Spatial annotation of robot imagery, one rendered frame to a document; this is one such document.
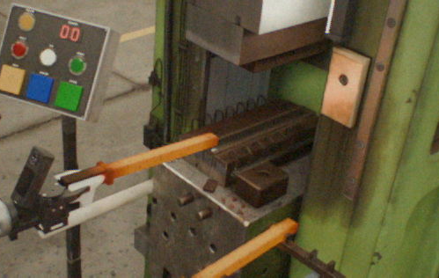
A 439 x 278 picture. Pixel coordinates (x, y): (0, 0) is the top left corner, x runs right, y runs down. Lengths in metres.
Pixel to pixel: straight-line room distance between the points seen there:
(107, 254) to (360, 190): 1.53
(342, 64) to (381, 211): 0.36
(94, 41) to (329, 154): 0.76
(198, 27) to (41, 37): 0.57
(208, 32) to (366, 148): 0.47
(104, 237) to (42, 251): 0.27
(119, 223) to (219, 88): 1.28
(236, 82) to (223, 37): 0.43
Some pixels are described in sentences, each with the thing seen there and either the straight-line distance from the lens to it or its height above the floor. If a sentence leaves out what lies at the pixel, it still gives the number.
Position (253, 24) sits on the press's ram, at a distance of 1.44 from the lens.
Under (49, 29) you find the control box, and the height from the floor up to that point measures 1.16.
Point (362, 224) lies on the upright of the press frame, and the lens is 1.60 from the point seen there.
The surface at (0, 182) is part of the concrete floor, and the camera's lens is 3.33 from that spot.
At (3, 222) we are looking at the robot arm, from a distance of 1.21.
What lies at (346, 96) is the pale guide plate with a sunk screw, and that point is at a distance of 1.46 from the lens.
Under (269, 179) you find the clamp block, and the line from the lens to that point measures 1.62.
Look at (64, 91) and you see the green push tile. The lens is 1.90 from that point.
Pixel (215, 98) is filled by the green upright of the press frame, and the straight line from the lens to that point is 1.90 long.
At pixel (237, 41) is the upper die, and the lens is 1.49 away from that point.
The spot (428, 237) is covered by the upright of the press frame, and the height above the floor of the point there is 0.74.
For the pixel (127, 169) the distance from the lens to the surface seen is 1.34.
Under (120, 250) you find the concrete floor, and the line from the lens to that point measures 2.86.
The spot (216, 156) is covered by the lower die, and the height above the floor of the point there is 0.99.
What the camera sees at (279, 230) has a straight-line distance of 1.43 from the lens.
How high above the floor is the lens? 1.87
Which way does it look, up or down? 30 degrees down
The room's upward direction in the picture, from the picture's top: 6 degrees clockwise
